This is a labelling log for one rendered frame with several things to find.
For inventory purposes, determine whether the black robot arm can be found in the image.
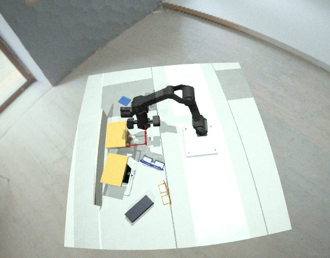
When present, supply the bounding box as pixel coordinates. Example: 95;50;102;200
120;84;208;137

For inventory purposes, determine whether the blue block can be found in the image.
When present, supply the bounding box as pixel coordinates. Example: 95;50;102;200
119;96;131;106

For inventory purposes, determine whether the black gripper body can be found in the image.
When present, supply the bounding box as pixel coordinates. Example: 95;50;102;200
127;115;160;129

